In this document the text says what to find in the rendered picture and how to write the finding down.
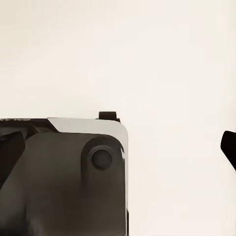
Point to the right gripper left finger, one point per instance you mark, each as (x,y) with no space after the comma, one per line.
(12,146)

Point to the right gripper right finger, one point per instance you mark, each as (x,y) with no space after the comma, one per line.
(228,146)

